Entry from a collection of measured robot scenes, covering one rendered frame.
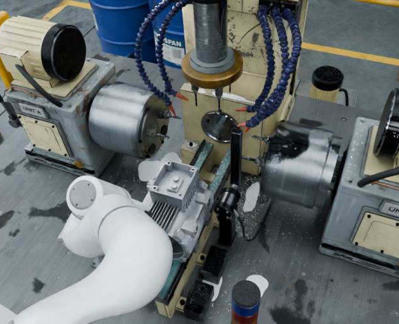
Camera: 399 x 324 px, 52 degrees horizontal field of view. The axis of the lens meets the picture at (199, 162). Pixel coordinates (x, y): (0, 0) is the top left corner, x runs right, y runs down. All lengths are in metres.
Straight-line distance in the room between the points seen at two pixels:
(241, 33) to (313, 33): 2.60
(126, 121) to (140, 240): 0.85
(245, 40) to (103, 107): 0.52
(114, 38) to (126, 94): 1.94
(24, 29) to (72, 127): 0.35
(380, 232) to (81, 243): 0.82
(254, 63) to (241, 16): 0.17
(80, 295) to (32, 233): 1.08
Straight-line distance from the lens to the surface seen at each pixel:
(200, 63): 1.18
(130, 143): 1.39
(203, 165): 1.50
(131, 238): 0.56
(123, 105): 1.39
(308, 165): 1.21
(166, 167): 1.20
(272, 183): 1.25
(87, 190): 0.87
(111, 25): 3.28
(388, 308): 1.42
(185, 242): 1.15
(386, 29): 4.15
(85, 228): 0.80
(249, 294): 0.90
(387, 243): 1.31
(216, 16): 1.11
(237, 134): 1.12
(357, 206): 1.22
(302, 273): 1.40
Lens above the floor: 2.04
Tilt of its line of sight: 49 degrees down
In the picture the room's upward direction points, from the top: 5 degrees counter-clockwise
